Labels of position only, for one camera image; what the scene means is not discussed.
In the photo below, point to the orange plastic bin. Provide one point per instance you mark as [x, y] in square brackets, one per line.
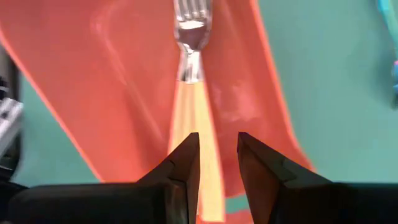
[109, 93]

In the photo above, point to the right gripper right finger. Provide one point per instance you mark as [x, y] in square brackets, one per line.
[311, 202]

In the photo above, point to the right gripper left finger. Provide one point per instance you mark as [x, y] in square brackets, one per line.
[93, 205]

